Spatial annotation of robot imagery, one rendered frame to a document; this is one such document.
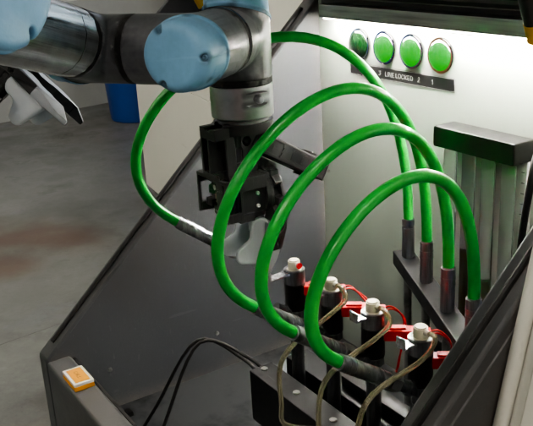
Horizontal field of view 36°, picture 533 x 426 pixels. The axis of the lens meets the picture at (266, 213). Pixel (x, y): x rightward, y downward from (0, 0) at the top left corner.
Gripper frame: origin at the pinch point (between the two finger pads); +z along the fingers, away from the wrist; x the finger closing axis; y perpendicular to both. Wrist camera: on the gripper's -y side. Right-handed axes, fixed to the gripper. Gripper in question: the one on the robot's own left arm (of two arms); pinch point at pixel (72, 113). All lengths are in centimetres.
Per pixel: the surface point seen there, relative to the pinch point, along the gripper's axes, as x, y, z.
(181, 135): -326, 27, -13
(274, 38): 0.5, -25.1, 12.6
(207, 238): -2.9, 0.3, 24.2
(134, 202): -391, 84, -11
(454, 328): 11, -15, 52
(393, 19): -13.6, -39.7, 22.0
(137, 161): 1.1, -1.6, 10.5
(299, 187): 23.3, -14.8, 26.5
